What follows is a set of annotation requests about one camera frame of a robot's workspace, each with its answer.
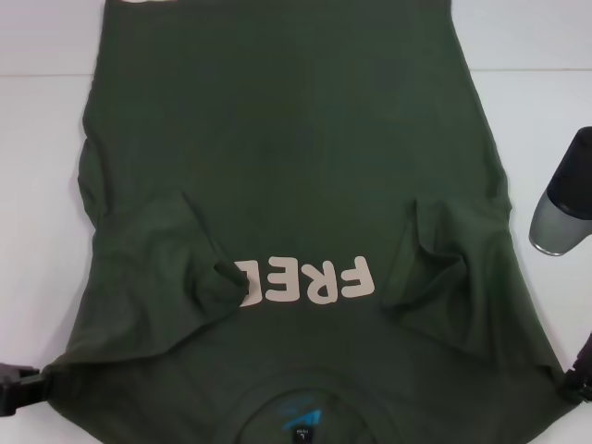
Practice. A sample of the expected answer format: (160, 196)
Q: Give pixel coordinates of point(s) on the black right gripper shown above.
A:
(587, 349)

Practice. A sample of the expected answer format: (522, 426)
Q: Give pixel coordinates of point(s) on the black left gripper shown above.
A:
(11, 386)

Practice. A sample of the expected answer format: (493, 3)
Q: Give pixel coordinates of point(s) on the dark green FREE! shirt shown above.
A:
(300, 139)

